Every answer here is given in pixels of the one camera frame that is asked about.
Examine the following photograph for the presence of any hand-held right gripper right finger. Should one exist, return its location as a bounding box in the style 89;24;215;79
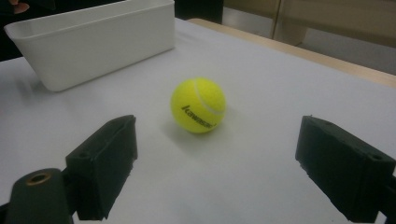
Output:
294;115;396;224

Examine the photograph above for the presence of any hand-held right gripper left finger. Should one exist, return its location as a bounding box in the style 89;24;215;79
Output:
64;115;138;222

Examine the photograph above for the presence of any yellow tennis ball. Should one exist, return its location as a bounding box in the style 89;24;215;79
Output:
170;77;227;134

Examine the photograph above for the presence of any white table cover board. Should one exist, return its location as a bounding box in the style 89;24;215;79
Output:
0;18;396;224

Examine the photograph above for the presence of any light wooden table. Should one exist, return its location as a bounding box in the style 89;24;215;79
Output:
186;17;396;90

